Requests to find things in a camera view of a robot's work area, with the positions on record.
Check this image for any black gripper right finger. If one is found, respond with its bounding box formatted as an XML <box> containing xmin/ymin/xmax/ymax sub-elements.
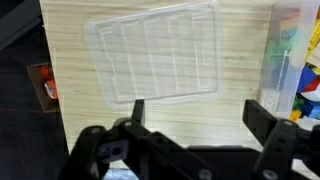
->
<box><xmin>242</xmin><ymin>98</ymin><xmax>320</xmax><ymax>180</ymax></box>

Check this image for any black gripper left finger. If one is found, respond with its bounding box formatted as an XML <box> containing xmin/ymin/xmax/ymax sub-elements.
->
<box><xmin>59</xmin><ymin>98</ymin><xmax>214</xmax><ymax>180</ymax></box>

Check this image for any orange-yellow toy block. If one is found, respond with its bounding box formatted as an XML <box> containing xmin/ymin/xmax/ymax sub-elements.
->
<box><xmin>289</xmin><ymin>109</ymin><xmax>303</xmax><ymax>123</ymax></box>

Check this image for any small green block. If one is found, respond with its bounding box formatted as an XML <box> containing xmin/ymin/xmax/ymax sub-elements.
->
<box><xmin>292</xmin><ymin>97</ymin><xmax>314</xmax><ymax>113</ymax></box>

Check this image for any small blue block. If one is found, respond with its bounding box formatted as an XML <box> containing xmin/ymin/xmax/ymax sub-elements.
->
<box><xmin>299</xmin><ymin>100</ymin><xmax>320</xmax><ymax>120</ymax></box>

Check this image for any white checkered block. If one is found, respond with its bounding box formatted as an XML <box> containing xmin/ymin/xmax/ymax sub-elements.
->
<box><xmin>261</xmin><ymin>89</ymin><xmax>280</xmax><ymax>113</ymax></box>

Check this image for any white and red block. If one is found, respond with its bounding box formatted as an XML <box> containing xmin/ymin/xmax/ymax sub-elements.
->
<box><xmin>301</xmin><ymin>78</ymin><xmax>320</xmax><ymax>102</ymax></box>

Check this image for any blue toy block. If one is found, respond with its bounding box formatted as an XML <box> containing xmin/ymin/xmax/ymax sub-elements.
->
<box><xmin>296</xmin><ymin>65</ymin><xmax>318</xmax><ymax>94</ymax></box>

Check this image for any green toy block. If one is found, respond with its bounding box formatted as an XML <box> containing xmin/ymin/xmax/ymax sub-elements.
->
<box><xmin>269</xmin><ymin>40</ymin><xmax>296</xmax><ymax>64</ymax></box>

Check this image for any clear plastic storage box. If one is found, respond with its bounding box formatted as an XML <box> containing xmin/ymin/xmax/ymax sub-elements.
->
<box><xmin>256</xmin><ymin>0</ymin><xmax>320</xmax><ymax>123</ymax></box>

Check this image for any yellow studded block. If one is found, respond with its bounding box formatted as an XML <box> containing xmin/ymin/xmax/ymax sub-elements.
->
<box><xmin>305</xmin><ymin>19</ymin><xmax>320</xmax><ymax>63</ymax></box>

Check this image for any red and silver object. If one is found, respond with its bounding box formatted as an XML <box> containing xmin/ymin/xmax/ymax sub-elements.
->
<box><xmin>44</xmin><ymin>79</ymin><xmax>60</xmax><ymax>100</ymax></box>

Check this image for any orange object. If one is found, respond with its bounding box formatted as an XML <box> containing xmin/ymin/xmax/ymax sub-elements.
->
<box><xmin>40</xmin><ymin>64</ymin><xmax>55</xmax><ymax>81</ymax></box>

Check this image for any clear plastic lid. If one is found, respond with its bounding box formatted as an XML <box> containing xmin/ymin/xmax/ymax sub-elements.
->
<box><xmin>83</xmin><ymin>0</ymin><xmax>223</xmax><ymax>111</ymax></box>

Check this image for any dark grey panel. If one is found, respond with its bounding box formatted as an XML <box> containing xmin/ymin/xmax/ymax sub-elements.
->
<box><xmin>0</xmin><ymin>0</ymin><xmax>43</xmax><ymax>51</ymax></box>

